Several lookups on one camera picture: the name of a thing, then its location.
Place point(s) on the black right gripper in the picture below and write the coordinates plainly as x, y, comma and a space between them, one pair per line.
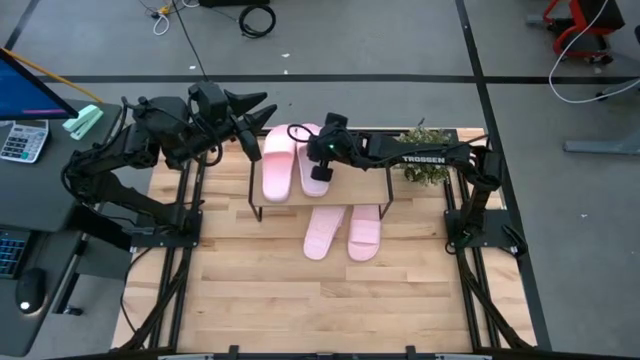
335, 147

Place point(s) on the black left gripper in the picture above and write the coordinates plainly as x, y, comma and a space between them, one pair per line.
250, 145

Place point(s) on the pink rubber slide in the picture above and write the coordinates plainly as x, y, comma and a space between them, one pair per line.
324, 235
277, 175
364, 235
306, 180

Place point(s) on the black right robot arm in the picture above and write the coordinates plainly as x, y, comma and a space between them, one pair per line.
400, 150

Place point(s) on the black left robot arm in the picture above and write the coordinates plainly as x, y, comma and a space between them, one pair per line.
150, 130

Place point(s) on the black box on floor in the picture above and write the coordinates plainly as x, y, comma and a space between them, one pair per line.
235, 2

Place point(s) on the small green potted plant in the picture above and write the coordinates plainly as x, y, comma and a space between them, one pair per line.
425, 174

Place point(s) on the mint green stapler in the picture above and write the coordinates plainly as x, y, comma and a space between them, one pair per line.
82, 120

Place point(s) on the computer monitor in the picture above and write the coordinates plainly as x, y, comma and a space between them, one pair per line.
25, 95

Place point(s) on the grey desk calculator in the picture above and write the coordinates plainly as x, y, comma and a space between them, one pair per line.
22, 142

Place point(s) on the black desk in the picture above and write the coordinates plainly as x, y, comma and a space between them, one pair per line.
30, 195

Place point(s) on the backlit black keyboard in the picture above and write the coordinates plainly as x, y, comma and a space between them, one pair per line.
12, 252

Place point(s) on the black computer mouse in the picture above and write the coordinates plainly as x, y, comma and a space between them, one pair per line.
30, 287

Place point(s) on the grey metal table foot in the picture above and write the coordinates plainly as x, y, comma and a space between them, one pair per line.
600, 146
622, 89

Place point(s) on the red and black cart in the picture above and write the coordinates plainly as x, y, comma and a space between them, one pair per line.
597, 15

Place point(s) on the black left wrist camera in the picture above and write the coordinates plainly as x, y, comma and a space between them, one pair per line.
210, 102

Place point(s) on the wooden shelf with black frame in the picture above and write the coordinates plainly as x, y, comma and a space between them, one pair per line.
360, 192

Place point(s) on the black metal rig frame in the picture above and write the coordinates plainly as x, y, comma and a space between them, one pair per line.
176, 320

